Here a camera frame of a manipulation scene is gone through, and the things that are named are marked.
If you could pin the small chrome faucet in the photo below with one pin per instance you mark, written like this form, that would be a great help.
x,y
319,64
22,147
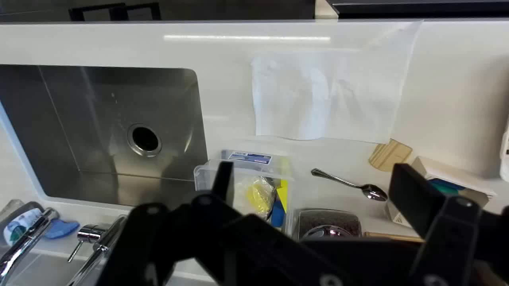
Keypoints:
x,y
95,236

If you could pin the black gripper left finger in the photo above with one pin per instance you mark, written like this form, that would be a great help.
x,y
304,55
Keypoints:
x,y
222,180

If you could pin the small wooden block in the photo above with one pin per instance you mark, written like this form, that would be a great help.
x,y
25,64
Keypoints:
x,y
389,155

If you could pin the yellow cloth in container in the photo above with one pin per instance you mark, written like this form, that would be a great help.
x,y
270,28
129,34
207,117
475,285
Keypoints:
x,y
259,196

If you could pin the silver metal spoon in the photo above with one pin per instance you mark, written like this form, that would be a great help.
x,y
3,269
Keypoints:
x,y
370,191

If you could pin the white dish towel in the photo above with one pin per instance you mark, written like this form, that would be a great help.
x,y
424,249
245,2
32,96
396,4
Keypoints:
x,y
323,96

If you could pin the stainless steel sink basin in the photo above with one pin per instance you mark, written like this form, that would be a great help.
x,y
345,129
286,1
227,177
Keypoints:
x,y
79,133

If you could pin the large chrome faucet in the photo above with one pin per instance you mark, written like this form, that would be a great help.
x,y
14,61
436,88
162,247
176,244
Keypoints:
x,y
24,233

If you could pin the shiny metal canister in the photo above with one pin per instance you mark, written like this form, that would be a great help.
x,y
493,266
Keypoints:
x,y
326,223

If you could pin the sink drain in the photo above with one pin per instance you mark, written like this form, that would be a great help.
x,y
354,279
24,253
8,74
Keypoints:
x,y
143,139

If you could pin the clear plastic storage container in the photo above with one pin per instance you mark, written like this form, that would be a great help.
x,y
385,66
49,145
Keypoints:
x,y
254,164

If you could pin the blue sponge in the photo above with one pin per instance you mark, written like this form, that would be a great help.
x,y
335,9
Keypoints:
x,y
59,229

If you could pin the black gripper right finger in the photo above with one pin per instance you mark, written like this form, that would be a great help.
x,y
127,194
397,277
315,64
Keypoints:
x,y
415,199

